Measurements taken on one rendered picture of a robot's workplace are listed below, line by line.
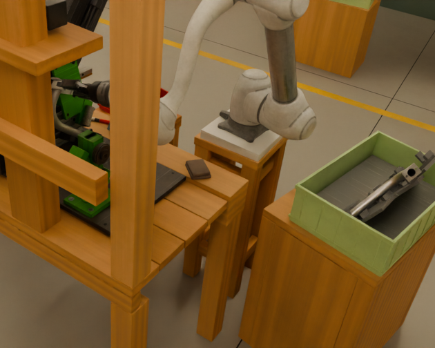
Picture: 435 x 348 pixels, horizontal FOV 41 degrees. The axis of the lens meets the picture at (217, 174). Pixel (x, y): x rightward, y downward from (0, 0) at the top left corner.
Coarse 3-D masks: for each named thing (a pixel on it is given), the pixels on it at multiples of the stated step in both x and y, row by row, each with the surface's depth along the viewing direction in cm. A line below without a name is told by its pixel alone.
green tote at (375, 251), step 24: (360, 144) 241; (384, 144) 252; (336, 168) 234; (432, 168) 240; (312, 192) 226; (312, 216) 214; (336, 216) 206; (432, 216) 221; (336, 240) 210; (360, 240) 202; (384, 240) 195; (408, 240) 209; (360, 264) 207; (384, 264) 200
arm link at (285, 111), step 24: (264, 0) 184; (288, 0) 180; (264, 24) 193; (288, 24) 192; (288, 48) 202; (288, 72) 212; (288, 96) 221; (264, 120) 237; (288, 120) 227; (312, 120) 229
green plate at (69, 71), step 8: (72, 64) 210; (56, 72) 204; (64, 72) 207; (72, 72) 210; (64, 96) 209; (56, 104) 213; (64, 104) 210; (72, 104) 213; (80, 104) 216; (64, 112) 210; (72, 112) 214; (80, 112) 217
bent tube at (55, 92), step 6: (54, 78) 201; (54, 90) 201; (60, 90) 203; (54, 96) 201; (54, 102) 201; (54, 108) 202; (54, 114) 202; (54, 120) 203; (60, 126) 205; (66, 126) 208; (66, 132) 209; (72, 132) 211; (78, 132) 213
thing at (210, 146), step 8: (200, 144) 253; (208, 144) 251; (216, 144) 250; (280, 144) 259; (216, 152) 250; (224, 152) 248; (232, 152) 246; (272, 152) 252; (240, 160) 246; (248, 160) 243; (264, 160) 248; (256, 168) 243
